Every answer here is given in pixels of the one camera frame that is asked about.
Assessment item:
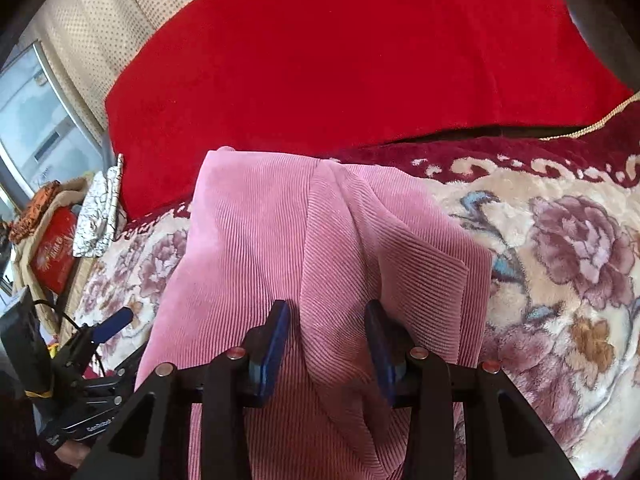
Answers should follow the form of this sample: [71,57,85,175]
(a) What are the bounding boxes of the pink corduroy jacket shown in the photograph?
[138,148,491,479]

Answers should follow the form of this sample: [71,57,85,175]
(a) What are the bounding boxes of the beige fabric pile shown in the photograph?
[12,174,96,340]

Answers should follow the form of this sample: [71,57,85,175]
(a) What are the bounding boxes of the red gift box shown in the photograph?
[30,207,77,295]

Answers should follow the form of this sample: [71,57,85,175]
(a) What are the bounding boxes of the white patterned folded cloth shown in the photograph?
[73,154,126,258]

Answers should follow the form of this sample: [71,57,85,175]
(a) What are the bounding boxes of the orange patterned cloth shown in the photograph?
[9,180,62,245]

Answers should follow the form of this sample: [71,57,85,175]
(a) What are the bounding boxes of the silver refrigerator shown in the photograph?
[1,41,103,198]

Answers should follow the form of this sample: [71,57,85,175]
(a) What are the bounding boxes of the floral plush blanket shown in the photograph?
[75,98,639,479]

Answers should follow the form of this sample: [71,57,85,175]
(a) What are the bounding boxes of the beige dotted curtain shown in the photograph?
[18,0,192,141]

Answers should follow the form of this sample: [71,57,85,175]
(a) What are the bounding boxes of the red quilt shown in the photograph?
[106,0,629,219]

